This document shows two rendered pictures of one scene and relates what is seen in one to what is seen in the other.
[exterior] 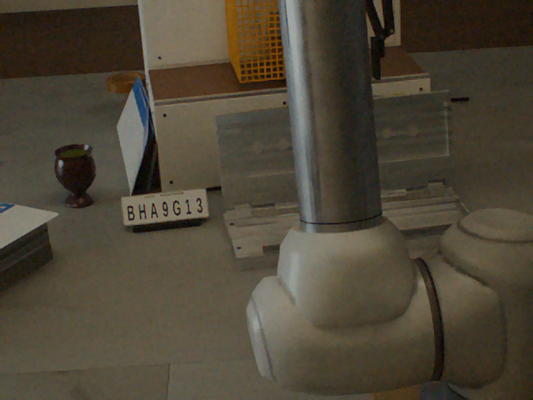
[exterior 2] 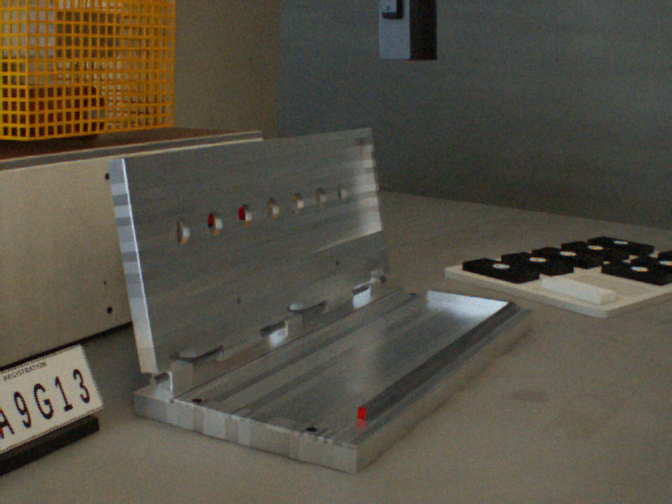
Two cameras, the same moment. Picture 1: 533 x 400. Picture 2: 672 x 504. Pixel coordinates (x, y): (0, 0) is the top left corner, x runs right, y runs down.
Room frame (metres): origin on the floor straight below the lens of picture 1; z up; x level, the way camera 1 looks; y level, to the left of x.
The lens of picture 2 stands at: (1.53, 0.57, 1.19)
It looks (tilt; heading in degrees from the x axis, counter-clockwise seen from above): 12 degrees down; 305
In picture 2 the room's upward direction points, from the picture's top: 2 degrees clockwise
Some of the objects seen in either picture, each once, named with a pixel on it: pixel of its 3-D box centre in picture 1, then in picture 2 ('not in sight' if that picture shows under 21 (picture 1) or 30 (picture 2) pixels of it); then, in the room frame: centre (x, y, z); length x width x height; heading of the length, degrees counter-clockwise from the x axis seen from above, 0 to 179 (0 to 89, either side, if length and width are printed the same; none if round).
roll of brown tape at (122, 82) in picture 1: (126, 82); not in sight; (2.96, 0.35, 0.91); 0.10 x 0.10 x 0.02
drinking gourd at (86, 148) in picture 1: (77, 177); not in sight; (2.21, 0.38, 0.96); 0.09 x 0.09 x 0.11
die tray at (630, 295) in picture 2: not in sight; (601, 272); (1.95, -0.69, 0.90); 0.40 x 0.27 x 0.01; 76
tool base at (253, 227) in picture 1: (350, 222); (364, 348); (1.99, -0.14, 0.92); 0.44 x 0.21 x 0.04; 97
